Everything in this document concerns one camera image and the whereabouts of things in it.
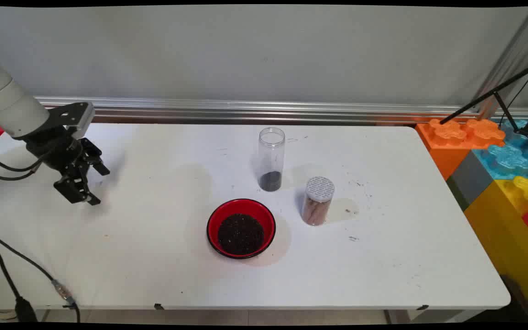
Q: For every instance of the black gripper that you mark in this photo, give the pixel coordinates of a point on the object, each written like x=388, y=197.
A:
x=57, y=151

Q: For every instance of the black seeds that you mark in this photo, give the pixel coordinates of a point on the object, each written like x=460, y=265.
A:
x=271, y=181
x=241, y=233

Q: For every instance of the clear plastic jar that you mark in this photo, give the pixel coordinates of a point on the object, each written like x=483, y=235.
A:
x=272, y=151

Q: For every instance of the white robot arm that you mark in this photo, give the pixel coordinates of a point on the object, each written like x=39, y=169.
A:
x=12, y=105

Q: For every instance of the red bowl with black rim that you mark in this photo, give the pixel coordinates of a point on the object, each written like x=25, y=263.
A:
x=218, y=215

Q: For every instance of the black seeds in red bowl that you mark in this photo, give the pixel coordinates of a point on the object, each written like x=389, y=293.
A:
x=241, y=233

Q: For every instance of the jar with white patterned lid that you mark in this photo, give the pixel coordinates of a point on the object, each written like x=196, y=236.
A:
x=316, y=206

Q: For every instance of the orange giant toy block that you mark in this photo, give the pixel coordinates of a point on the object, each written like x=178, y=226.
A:
x=447, y=151

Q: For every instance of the grey giant toy block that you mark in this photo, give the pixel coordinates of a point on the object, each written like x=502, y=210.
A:
x=470, y=181

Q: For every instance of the black tripod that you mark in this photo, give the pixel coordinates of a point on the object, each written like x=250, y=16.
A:
x=484, y=97

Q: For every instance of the yellow giant toy block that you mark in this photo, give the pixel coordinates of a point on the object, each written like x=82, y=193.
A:
x=497, y=229

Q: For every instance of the blue giant toy block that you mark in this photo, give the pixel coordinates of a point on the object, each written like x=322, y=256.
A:
x=507, y=160

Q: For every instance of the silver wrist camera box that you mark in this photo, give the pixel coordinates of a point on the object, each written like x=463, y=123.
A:
x=78, y=117

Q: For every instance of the aluminium rail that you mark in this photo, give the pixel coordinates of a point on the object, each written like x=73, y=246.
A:
x=245, y=110

